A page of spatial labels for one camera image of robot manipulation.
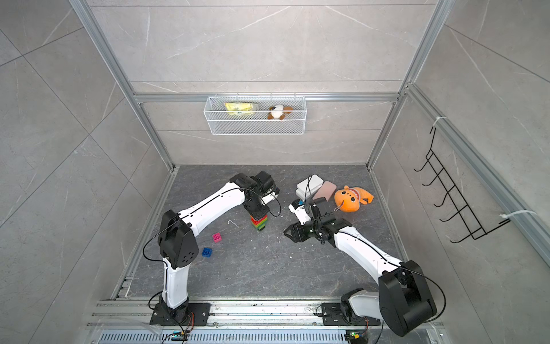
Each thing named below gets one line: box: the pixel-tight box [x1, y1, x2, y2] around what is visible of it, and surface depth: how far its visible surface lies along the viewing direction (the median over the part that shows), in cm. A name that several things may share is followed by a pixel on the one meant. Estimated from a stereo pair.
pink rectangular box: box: [312, 180, 338, 202], surface depth 109 cm
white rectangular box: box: [295, 174, 324, 202], surface depth 107 cm
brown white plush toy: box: [267, 104, 294, 121], surface depth 89 cm
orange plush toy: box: [333, 184, 375, 213], surface depth 97 cm
